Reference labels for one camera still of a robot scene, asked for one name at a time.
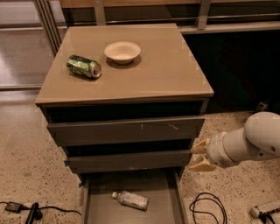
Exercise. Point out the small grey floor device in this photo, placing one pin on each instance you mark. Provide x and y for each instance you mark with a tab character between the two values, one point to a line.
262	106

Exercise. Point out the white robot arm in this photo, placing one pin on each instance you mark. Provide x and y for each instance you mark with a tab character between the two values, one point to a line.
258	140

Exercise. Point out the metal railing frame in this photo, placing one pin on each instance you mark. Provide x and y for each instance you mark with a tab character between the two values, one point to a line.
191	16

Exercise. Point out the grey top drawer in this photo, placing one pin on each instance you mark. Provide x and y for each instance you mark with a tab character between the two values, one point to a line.
125	131

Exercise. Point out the white power strip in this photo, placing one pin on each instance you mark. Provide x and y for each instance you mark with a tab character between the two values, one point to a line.
267	208

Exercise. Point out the grey drawer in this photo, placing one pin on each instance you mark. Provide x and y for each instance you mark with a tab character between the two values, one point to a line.
159	186
130	161
125	131

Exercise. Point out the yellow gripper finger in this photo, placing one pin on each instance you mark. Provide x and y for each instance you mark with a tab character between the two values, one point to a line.
201	164
201	147

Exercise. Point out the grey drawer cabinet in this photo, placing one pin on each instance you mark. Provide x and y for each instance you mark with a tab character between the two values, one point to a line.
165	80

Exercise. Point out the green soda can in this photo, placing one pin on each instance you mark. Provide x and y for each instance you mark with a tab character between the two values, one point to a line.
84	67

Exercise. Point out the clear plastic water bottle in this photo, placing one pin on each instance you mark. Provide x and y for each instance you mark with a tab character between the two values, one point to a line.
130	199

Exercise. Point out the black power adapter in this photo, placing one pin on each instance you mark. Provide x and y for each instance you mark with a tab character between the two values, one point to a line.
13	207

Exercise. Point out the grey middle drawer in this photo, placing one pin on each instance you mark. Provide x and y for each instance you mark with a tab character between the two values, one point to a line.
130	161

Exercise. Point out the white paper bowl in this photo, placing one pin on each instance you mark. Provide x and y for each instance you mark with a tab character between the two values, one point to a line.
122	52

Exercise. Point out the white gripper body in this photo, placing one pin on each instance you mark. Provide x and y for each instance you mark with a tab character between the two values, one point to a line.
216	150

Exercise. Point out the grey bottom drawer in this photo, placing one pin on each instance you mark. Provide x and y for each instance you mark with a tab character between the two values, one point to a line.
159	186

